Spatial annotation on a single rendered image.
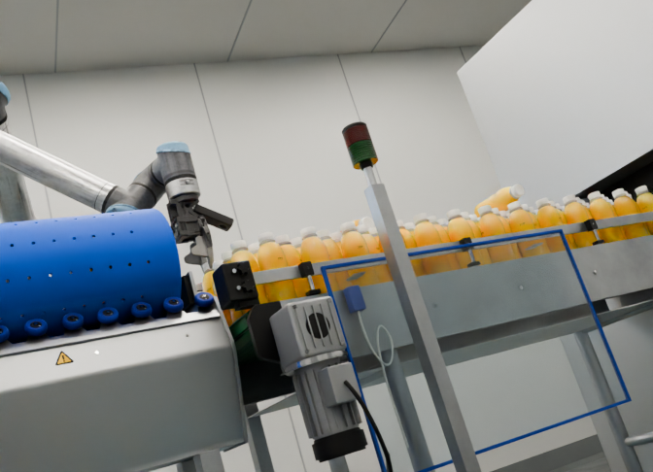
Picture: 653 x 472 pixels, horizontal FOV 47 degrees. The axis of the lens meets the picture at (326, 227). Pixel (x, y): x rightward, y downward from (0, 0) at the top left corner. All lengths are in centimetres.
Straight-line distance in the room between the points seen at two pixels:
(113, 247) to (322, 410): 59
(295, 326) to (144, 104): 390
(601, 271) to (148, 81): 379
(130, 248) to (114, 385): 31
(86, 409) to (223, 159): 373
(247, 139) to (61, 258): 374
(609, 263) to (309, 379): 114
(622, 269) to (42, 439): 167
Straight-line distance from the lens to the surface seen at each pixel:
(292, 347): 158
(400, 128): 585
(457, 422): 168
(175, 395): 170
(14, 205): 261
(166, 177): 210
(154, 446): 170
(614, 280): 238
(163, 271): 175
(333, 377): 152
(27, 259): 169
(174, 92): 541
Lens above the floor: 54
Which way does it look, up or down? 16 degrees up
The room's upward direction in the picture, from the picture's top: 17 degrees counter-clockwise
